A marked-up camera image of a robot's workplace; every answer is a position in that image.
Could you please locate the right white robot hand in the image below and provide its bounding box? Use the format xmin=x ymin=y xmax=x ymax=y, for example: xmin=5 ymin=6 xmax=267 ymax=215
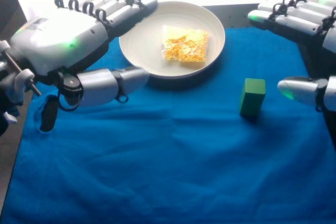
xmin=247 ymin=0 xmax=336 ymax=113

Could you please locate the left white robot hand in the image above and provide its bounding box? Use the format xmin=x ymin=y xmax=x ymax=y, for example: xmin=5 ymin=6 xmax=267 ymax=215
xmin=9 ymin=0 xmax=159 ymax=111

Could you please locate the green block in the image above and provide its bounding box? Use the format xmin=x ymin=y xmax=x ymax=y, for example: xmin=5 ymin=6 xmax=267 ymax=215
xmin=239 ymin=78 xmax=267 ymax=118

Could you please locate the bag of yellow corn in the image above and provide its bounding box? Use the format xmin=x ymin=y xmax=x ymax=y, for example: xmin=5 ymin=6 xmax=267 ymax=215
xmin=160 ymin=24 xmax=211 ymax=69

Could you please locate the white round bowl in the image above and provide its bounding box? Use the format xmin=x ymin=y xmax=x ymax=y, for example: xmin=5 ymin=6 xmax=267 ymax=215
xmin=119 ymin=1 xmax=226 ymax=80

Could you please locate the dark curtain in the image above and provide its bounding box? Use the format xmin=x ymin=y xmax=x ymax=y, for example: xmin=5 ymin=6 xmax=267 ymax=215
xmin=0 ymin=0 xmax=28 ymax=41

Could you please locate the black cylindrical clip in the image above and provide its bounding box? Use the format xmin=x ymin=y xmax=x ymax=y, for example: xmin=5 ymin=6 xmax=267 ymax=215
xmin=39 ymin=95 xmax=59 ymax=133

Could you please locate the blue cloth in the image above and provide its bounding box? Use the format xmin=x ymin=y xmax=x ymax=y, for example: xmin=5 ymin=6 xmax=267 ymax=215
xmin=0 ymin=27 xmax=336 ymax=224

